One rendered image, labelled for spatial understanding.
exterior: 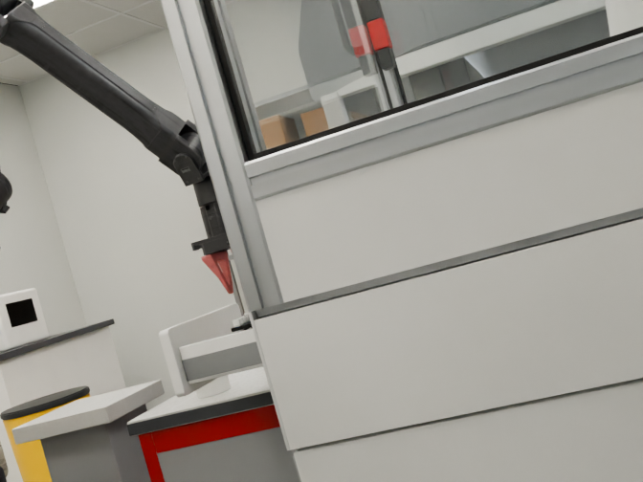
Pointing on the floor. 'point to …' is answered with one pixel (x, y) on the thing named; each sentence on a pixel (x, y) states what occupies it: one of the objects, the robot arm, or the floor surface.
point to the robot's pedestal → (94, 436)
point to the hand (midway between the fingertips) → (238, 286)
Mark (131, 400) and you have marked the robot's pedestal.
